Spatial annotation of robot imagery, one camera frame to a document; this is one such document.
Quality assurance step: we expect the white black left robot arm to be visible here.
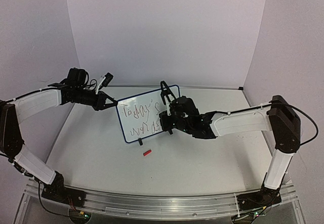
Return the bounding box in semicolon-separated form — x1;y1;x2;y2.
1;68;117;201

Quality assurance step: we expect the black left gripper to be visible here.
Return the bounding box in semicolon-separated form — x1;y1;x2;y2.
71;87;118;110

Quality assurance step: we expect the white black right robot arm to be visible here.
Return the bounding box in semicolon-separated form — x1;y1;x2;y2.
159;94;301;190

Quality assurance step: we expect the red marker cap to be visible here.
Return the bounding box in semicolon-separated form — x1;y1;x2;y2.
143;150;151;156

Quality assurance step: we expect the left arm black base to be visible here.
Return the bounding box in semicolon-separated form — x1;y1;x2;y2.
41;171;86;207

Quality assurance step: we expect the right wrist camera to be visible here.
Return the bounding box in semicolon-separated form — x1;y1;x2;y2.
160;80;176;105

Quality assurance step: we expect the rear aluminium table trim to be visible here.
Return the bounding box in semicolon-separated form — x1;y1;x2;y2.
107;84;244;91

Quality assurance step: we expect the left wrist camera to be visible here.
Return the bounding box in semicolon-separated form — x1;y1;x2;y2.
95;72;113;94

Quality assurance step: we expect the left black whiteboard foot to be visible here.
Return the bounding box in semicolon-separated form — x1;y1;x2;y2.
138;138;143;146

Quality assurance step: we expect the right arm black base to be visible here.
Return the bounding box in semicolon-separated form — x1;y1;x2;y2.
237;184;281;211

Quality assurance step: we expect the aluminium front rail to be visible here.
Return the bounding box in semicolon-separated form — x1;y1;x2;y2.
25;183;302;218

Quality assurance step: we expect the blue-framed whiteboard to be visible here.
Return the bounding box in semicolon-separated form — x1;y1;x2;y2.
116;88;167;144

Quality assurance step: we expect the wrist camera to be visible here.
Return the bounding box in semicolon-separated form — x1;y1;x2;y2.
160;80;176;105
95;72;113;94

